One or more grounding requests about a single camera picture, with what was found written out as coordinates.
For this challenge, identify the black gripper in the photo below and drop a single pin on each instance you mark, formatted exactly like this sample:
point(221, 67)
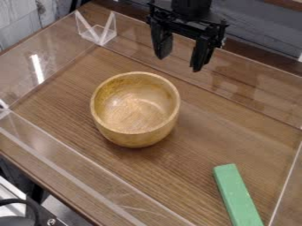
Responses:
point(189, 18)

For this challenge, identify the green rectangular block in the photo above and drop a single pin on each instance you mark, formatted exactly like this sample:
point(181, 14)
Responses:
point(240, 204)

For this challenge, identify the brown wooden bowl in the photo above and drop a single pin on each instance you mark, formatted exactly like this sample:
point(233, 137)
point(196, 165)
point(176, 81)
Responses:
point(136, 108)

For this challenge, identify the clear acrylic corner bracket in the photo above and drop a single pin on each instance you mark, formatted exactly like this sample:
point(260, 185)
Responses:
point(98, 34)

